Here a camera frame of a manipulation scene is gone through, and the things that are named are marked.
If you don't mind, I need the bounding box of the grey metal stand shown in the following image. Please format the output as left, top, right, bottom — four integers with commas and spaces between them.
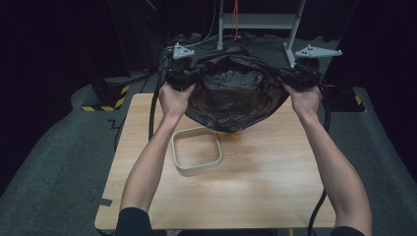
215, 0, 308, 68

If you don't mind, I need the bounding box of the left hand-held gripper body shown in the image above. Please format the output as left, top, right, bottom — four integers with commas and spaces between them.
165, 42, 198, 92

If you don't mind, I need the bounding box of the orange hanging strap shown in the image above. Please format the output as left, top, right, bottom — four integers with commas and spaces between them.
231, 0, 241, 41

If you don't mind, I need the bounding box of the white floor cable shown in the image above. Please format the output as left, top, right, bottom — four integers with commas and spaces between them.
163, 0, 219, 51

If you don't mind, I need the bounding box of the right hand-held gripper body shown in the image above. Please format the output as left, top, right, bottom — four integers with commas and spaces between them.
281, 44, 343, 92

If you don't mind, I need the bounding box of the left hand-held gripper cable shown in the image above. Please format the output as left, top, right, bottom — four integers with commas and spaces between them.
148, 53, 172, 142

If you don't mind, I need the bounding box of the grey tape piece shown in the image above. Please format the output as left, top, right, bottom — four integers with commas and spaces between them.
91, 197, 113, 207

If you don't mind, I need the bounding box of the person's left hand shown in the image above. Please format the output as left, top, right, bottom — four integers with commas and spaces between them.
157, 82, 197, 121

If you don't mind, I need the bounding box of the person's black left sleeve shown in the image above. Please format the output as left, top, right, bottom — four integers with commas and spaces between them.
114, 206, 155, 236

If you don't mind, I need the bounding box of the beige bin rim ring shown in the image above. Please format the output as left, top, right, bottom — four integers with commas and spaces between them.
171, 126, 223, 174

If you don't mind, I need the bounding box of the person's right hand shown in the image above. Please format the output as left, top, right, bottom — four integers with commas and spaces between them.
282, 83, 325, 121

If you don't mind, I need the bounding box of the person's black right sleeve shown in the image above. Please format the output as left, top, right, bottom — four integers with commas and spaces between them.
328, 225, 366, 236

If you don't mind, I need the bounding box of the black garbage bag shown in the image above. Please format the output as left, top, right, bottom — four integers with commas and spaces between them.
163, 45, 324, 134

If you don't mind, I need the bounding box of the person's black sleeve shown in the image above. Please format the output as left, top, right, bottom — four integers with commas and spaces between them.
328, 225, 366, 236
114, 206, 155, 236

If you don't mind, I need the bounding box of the beige trash bin with face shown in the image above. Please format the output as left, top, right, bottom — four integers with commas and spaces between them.
215, 131, 243, 142

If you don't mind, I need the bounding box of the black yellow striped stand base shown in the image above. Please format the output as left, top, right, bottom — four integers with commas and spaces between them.
81, 77, 132, 113
323, 84, 367, 113

